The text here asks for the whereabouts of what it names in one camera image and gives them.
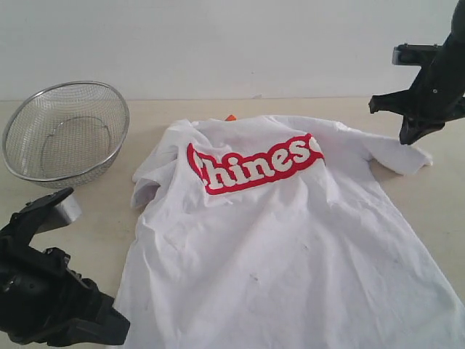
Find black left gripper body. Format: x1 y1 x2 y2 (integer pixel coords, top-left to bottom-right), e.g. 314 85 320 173
0 225 117 346

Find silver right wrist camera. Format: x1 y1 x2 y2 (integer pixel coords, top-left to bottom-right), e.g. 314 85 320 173
392 44 442 67

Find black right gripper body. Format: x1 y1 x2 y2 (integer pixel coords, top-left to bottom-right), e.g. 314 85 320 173
402 61 464 127

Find white t-shirt red lettering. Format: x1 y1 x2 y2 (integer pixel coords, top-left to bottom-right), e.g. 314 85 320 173
116 116 464 348

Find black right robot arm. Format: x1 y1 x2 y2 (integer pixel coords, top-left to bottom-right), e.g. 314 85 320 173
368 1 464 145

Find metal wire mesh basket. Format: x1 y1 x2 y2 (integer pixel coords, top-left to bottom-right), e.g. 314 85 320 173
1 81 130 188

